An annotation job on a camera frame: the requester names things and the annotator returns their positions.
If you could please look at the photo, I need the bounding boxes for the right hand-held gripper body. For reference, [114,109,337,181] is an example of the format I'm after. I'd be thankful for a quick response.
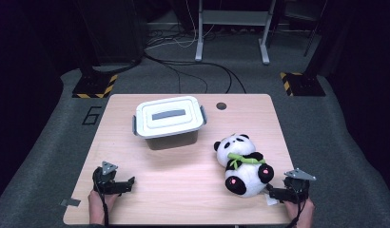
[283,168,317,204]

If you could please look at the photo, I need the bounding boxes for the white floor cables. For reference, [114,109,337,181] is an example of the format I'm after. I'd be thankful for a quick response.
[145,0,216,50]

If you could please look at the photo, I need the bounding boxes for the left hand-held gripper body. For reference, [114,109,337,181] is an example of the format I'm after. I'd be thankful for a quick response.
[92,161,129,196]

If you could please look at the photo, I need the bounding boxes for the white metal stand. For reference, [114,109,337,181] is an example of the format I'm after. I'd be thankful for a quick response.
[195,0,277,66]

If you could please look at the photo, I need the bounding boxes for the left hand-held gripper cable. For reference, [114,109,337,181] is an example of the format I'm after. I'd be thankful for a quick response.
[93,180,109,227]

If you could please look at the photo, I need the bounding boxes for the clear plastic storage box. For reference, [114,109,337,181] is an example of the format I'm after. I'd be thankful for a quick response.
[131,105,208,151]

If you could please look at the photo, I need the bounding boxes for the dark metal stand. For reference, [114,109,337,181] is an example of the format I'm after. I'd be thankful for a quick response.
[284,0,329,58]

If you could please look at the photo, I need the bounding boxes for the black floor cable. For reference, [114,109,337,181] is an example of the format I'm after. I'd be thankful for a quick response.
[143,51,248,95]

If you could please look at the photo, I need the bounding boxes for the white box lid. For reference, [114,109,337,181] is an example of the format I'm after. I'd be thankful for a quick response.
[134,95,206,140]

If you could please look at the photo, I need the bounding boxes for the hand-held gripper cable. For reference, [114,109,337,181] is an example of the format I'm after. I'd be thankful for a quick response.
[286,194,308,228]
[93,180,109,227]

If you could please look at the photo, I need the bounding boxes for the right hand-held gripper cable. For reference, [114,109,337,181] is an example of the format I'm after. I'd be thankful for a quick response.
[286,194,308,228]

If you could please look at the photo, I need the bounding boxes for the person's right hand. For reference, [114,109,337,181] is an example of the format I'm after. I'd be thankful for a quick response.
[283,198,316,228]

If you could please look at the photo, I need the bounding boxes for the black yellow striped stand base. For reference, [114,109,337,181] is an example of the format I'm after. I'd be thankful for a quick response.
[280,71,326,97]
[71,73,119,99]

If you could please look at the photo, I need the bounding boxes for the panda plush toy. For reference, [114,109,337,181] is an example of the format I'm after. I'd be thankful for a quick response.
[213,133,275,199]

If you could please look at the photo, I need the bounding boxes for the grey tape strip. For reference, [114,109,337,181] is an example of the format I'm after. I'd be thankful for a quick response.
[59,198,82,207]

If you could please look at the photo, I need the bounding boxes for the person's left hand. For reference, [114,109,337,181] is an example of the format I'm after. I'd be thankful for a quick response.
[88,189,120,226]

